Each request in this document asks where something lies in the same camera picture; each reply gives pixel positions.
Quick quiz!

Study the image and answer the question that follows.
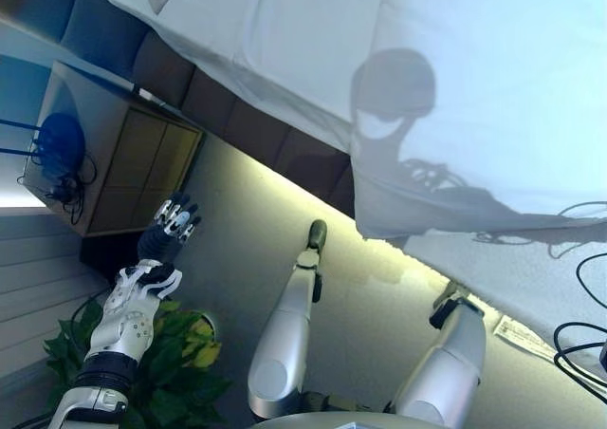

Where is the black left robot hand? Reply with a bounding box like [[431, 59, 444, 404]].
[[136, 190, 204, 266]]

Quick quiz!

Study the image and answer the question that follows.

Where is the white duvet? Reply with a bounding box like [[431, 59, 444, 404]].
[[349, 0, 607, 251]]

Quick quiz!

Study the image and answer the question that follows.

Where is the wooden nightstand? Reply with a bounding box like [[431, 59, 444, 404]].
[[23, 61, 206, 279]]

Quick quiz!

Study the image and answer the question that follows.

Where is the green potted plant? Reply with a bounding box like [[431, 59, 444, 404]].
[[45, 298, 234, 429]]

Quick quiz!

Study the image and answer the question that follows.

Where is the silver left robot leg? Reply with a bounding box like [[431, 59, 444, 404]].
[[248, 218, 329, 421]]

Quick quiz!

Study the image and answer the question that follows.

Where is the silver robot leg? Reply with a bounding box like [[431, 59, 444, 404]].
[[248, 218, 329, 421], [395, 279, 488, 429]]

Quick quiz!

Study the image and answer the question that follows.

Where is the white fitted mattress sheet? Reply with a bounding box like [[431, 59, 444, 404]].
[[101, 0, 381, 154]]

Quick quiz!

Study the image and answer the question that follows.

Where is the grey robot torso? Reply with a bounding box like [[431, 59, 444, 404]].
[[265, 409, 429, 429]]

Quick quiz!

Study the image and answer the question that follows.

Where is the silver right robot leg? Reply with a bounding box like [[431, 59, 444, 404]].
[[395, 279, 488, 429]]

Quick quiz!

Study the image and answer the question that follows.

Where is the white fleecy blanket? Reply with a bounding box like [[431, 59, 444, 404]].
[[402, 219, 607, 369]]

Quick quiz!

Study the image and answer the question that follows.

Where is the white printed care tag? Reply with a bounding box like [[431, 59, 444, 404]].
[[492, 317, 560, 363]]

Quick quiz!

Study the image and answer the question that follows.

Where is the brown upholstered bed frame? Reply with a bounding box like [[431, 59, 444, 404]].
[[0, 0, 358, 220]]

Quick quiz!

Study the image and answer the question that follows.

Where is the black device with cables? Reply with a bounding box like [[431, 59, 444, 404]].
[[16, 110, 100, 227]]

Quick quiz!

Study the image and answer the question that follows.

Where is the dark thin cable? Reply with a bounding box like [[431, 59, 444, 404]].
[[0, 118, 44, 135], [0, 146, 43, 160]]

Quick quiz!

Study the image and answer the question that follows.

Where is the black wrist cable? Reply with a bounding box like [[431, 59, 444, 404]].
[[552, 251, 607, 396]]

